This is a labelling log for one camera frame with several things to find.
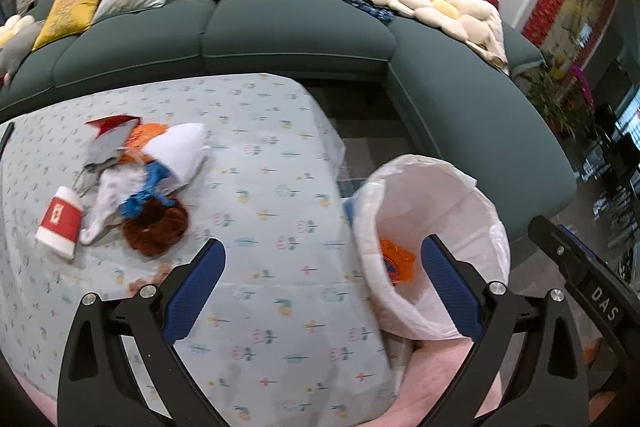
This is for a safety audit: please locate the red white paper cup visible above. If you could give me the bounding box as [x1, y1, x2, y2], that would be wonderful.
[35, 186, 82, 261]

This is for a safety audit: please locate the brown velvet scrunchie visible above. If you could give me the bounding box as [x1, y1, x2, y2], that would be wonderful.
[122, 197, 189, 258]

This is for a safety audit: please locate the orange trash in bin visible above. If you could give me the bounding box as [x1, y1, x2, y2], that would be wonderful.
[380, 239, 416, 285]

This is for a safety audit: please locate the white lined trash bin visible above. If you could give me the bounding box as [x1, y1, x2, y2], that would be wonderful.
[345, 155, 510, 340]

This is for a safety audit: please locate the floral light blue tablecloth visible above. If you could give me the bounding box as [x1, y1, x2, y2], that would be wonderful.
[1, 74, 398, 426]

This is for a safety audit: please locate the dark green sectional sofa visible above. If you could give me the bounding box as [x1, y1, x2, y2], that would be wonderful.
[1, 0, 577, 239]

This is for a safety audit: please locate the potted flower plant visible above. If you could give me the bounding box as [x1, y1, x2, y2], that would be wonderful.
[521, 50, 596, 145]

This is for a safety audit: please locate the grey plush toy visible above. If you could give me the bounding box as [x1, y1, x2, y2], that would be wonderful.
[0, 20, 44, 86]

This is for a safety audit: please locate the blue knotted item on sofa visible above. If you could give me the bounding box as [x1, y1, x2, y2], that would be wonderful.
[342, 0, 395, 24]

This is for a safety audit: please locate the small daisy cushion left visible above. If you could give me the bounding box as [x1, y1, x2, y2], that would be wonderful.
[0, 15, 35, 48]

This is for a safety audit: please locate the yellow cushion left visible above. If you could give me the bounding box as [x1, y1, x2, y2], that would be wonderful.
[32, 0, 100, 51]

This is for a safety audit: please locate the cream daisy flower cushion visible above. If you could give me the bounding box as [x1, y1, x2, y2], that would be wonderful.
[364, 0, 509, 74]

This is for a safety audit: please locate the grey drawstring pouch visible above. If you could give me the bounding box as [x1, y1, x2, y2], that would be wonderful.
[84, 124, 134, 172]

